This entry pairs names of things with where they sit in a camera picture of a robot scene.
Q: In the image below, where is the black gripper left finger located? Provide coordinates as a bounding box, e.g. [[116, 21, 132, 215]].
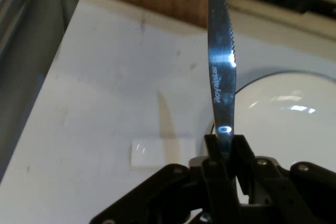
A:
[[89, 134, 240, 224]]

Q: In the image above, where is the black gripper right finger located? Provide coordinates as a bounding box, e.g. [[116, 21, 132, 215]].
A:
[[232, 134, 336, 224]]

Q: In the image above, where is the serrated steel table knife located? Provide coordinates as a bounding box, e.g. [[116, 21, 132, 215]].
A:
[[206, 0, 238, 162]]

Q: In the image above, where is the white ceramic cutlery rest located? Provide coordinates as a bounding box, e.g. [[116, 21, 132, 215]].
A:
[[130, 139, 201, 170]]

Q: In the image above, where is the white plate with black rim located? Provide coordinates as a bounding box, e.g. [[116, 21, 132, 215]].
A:
[[198, 70, 336, 206]]

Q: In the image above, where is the grey metal frame rail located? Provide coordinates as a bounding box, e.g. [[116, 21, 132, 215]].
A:
[[0, 0, 40, 61]]

